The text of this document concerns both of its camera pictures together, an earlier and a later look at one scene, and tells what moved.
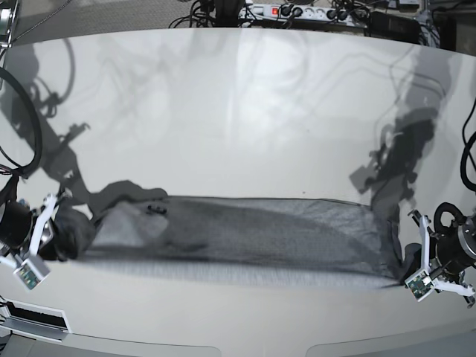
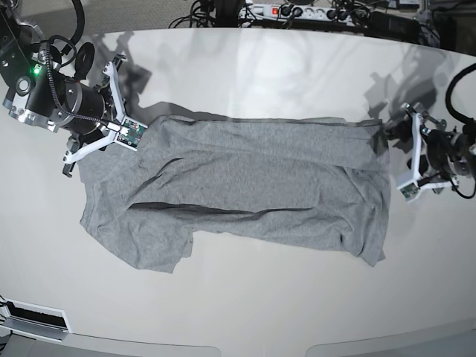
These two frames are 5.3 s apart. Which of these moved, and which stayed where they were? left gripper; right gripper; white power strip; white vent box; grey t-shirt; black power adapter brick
Moved: left gripper; right gripper; grey t-shirt
Stayed: black power adapter brick; white power strip; white vent box
